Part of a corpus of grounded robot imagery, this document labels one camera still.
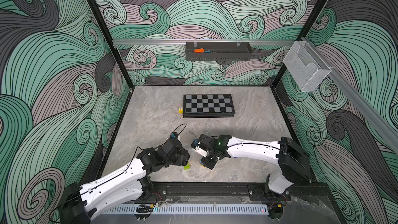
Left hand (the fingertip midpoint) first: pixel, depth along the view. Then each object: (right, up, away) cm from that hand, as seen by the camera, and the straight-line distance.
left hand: (183, 155), depth 77 cm
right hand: (+13, -4, +3) cm, 14 cm away
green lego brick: (+2, -8, +3) cm, 8 cm away
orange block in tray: (+8, +58, +16) cm, 61 cm away
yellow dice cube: (-4, +21, +26) cm, 34 cm away
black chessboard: (+14, +24, +27) cm, 39 cm away
